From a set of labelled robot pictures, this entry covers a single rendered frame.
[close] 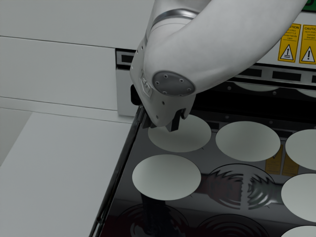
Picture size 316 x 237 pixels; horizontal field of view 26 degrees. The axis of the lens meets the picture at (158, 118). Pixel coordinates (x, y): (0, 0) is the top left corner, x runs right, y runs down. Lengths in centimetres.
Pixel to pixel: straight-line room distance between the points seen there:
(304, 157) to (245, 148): 9
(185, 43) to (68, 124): 60
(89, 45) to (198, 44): 52
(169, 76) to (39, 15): 49
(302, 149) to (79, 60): 40
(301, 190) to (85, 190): 34
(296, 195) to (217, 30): 40
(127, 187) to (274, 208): 21
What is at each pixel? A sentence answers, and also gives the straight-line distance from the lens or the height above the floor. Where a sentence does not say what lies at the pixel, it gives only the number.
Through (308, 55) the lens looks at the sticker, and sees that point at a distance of 111.
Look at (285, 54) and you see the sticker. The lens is 111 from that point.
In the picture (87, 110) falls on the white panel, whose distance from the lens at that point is 124.
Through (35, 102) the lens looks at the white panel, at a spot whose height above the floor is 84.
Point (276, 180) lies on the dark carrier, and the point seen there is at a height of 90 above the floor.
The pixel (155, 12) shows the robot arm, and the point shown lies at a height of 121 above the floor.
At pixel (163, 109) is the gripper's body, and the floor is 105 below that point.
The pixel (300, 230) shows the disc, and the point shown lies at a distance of 94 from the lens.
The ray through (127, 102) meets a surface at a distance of 119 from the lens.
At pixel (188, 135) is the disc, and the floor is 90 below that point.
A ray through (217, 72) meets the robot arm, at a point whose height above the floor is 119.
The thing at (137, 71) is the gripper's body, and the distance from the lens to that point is 91.
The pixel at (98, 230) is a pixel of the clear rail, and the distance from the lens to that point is 93.
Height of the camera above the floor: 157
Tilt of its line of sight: 37 degrees down
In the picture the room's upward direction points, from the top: straight up
